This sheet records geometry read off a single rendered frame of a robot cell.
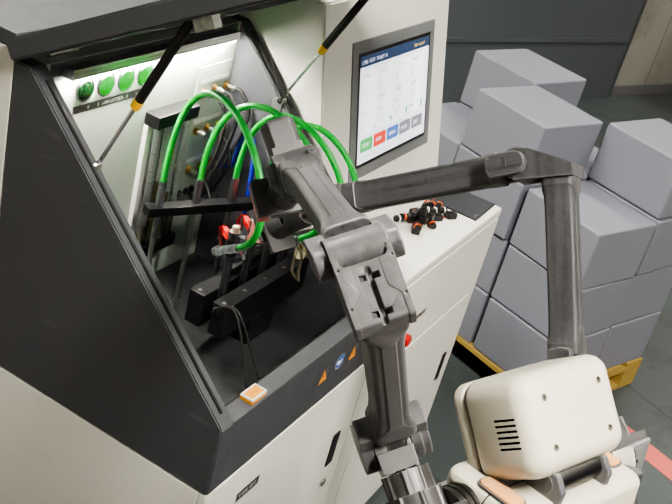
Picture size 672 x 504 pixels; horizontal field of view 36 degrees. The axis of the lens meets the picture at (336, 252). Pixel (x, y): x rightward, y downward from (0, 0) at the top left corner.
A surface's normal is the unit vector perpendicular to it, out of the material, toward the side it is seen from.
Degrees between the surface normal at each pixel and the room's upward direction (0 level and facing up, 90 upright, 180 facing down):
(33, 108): 90
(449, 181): 73
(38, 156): 90
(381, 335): 108
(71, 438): 90
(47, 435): 90
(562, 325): 64
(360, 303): 48
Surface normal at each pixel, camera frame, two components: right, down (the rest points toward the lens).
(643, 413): 0.24, -0.85
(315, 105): -0.49, 0.31
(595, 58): 0.59, 0.50
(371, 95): 0.87, 0.21
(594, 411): 0.59, -0.20
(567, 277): -0.43, -0.04
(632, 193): -0.76, 0.13
